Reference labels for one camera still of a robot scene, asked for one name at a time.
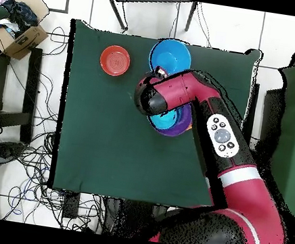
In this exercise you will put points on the black power adapter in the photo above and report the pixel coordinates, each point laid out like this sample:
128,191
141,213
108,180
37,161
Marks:
70,205

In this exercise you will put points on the cardboard box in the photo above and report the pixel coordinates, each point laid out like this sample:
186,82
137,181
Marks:
25,41

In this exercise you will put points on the cyan ribbed bowl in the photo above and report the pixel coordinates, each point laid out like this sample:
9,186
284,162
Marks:
164,120

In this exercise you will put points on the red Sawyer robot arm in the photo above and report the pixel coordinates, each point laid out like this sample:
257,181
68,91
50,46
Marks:
245,196

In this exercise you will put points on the black bench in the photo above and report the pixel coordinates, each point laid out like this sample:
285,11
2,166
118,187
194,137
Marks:
33,83

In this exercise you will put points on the large blue bowl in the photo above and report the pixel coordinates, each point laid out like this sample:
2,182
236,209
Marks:
171,54

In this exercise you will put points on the dark blue cloth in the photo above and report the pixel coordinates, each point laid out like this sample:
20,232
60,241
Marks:
21,14

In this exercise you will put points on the dark grey pedestal foot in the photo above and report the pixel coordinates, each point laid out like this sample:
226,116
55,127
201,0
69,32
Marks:
6,150

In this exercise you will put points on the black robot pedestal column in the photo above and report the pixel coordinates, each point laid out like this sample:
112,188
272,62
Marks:
133,218

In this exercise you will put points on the dark green tablecloth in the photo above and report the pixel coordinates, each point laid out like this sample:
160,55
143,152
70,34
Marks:
80,131

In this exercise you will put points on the black box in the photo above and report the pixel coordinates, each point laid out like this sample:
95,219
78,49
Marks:
272,110

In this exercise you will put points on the purple bowl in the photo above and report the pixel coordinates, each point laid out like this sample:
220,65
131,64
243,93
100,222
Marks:
182,127

